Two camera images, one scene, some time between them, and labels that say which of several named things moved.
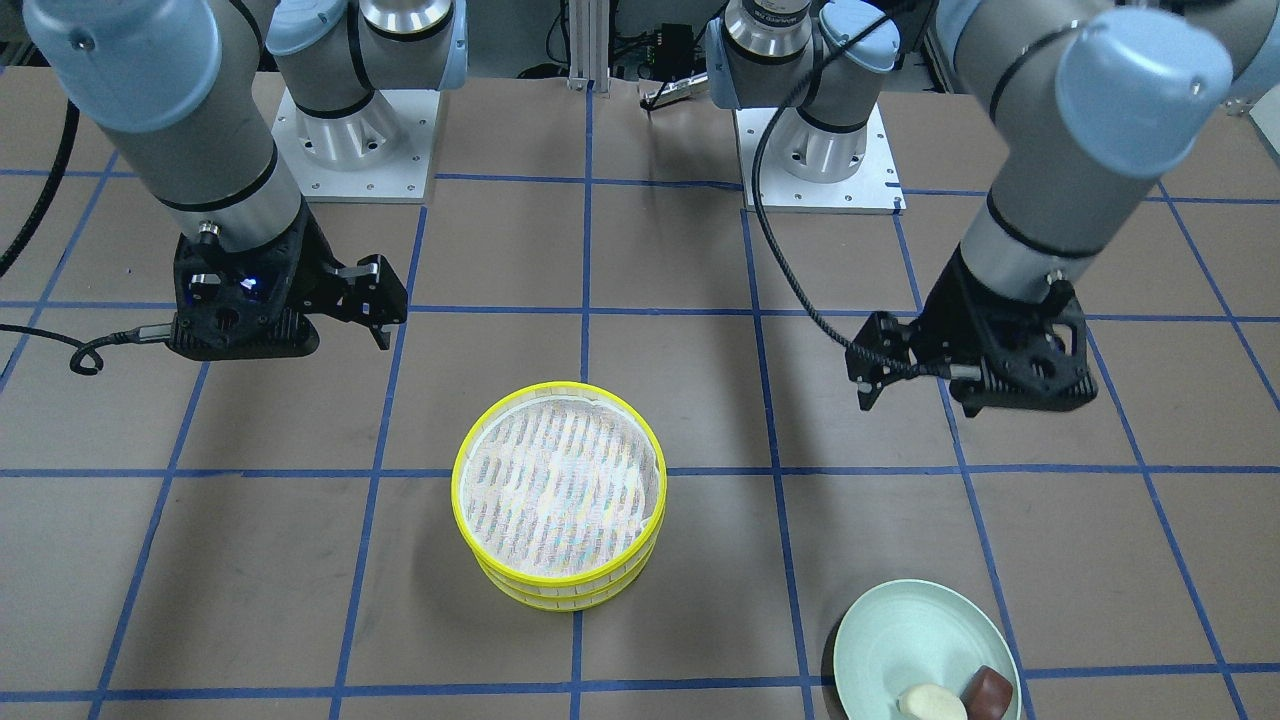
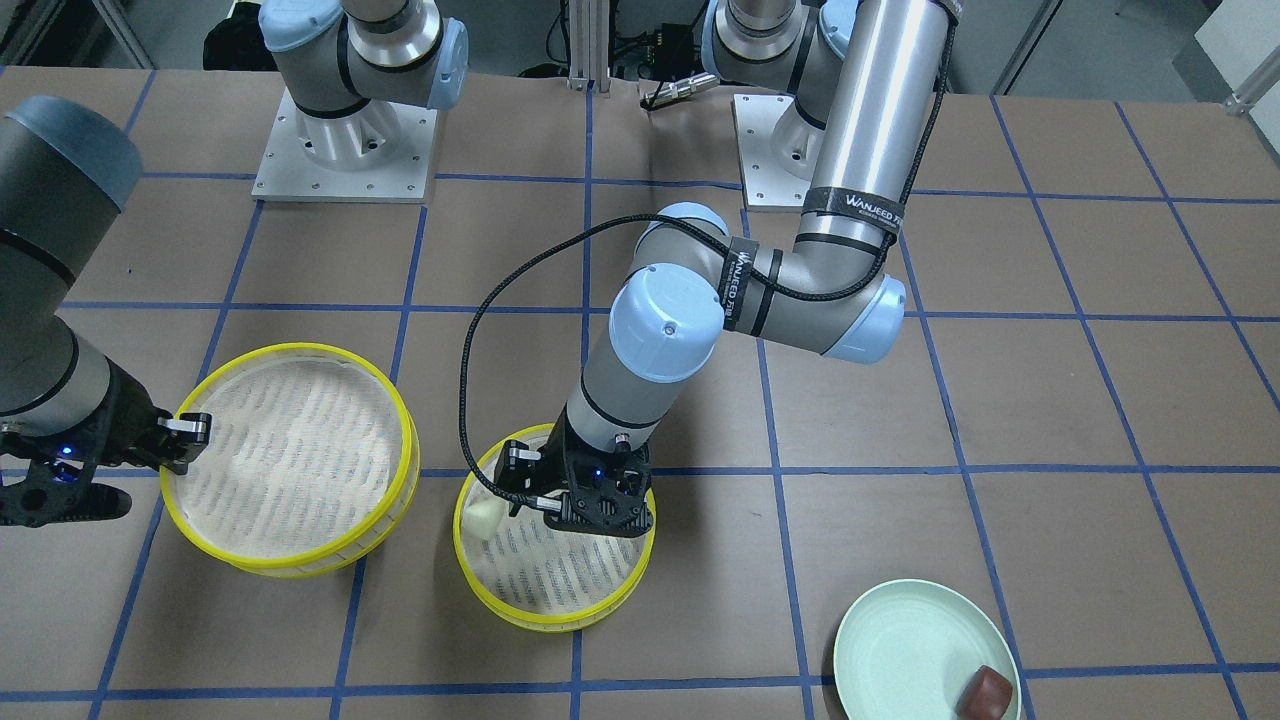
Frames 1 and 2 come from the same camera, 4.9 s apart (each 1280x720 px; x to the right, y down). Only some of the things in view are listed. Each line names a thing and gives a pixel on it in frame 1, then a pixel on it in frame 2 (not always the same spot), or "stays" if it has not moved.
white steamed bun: (932, 702) to (483, 513)
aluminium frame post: (589, 45) stays
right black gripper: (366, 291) to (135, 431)
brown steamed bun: (986, 695) stays
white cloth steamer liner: (557, 486) to (304, 457)
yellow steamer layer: (504, 568) to (313, 460)
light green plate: (911, 632) stays
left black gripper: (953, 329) to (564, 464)
